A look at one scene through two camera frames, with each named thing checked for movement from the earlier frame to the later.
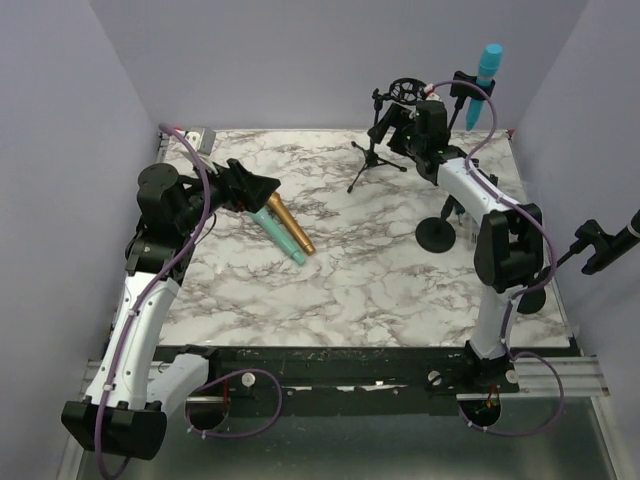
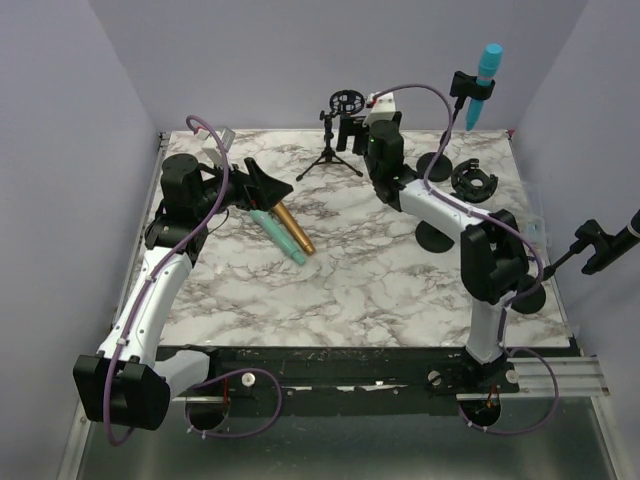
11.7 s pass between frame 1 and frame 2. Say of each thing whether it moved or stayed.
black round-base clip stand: stayed
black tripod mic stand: moved
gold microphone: stayed
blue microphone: stayed
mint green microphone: stayed
